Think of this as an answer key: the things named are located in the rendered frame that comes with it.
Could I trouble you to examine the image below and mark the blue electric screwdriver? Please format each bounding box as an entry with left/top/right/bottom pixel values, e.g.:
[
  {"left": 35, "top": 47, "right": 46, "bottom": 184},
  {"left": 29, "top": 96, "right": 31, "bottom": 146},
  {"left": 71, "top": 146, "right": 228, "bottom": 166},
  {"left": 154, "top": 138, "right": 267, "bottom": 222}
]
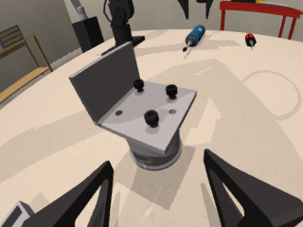
[{"left": 186, "top": 25, "right": 205, "bottom": 48}]

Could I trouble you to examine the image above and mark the red screwdriver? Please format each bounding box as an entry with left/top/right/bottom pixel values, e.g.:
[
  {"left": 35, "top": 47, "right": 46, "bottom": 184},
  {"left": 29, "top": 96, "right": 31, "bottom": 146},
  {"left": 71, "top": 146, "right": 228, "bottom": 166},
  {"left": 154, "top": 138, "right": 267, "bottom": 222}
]
[{"left": 245, "top": 33, "right": 257, "bottom": 47}]

